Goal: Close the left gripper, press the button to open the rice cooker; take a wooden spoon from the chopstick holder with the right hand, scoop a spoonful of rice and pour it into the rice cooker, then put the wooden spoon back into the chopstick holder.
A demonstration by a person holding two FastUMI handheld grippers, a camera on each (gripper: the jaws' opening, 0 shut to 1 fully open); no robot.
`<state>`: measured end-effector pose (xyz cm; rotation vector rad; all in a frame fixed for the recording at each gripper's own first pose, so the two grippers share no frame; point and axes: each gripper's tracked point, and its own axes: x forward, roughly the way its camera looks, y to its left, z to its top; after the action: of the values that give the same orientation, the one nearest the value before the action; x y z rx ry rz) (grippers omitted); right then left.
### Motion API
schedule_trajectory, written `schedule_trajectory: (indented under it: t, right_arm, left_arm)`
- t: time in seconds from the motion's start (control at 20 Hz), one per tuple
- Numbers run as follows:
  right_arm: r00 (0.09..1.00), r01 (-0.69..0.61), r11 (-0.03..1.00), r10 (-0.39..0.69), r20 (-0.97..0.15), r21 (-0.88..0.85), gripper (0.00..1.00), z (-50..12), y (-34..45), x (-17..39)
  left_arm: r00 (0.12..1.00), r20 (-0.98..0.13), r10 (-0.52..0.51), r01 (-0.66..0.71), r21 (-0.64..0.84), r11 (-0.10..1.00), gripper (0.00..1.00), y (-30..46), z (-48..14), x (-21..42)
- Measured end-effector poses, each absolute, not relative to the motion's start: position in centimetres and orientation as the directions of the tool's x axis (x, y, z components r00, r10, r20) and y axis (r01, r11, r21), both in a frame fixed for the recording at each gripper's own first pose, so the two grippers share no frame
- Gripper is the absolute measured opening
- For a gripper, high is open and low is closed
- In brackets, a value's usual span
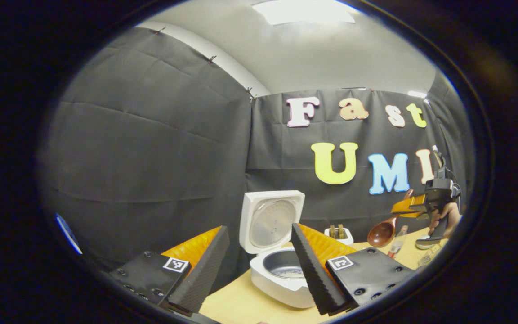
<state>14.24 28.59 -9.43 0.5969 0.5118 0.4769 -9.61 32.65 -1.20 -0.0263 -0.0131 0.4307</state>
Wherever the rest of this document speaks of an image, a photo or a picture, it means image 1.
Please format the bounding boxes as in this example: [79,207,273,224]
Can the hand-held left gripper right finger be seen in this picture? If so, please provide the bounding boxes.
[290,223,417,315]

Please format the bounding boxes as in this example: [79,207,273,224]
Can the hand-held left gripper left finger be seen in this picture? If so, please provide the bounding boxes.
[106,226,232,316]

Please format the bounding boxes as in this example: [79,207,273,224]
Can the brown wooden spoon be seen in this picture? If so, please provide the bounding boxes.
[367,189,415,248]

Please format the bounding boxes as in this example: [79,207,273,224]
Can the white rice cooker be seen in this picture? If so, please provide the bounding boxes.
[239,190,319,309]

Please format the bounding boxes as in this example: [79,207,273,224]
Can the clear plastic bottle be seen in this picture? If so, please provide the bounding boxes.
[387,225,409,258]

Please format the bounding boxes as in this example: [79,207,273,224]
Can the white toaster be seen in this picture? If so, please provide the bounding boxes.
[324,227,354,246]

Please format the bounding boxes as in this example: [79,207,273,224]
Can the black backdrop cloth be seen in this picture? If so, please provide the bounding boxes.
[39,26,473,288]

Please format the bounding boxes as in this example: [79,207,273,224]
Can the large ceiling light panel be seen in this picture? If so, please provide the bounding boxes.
[251,0,358,26]

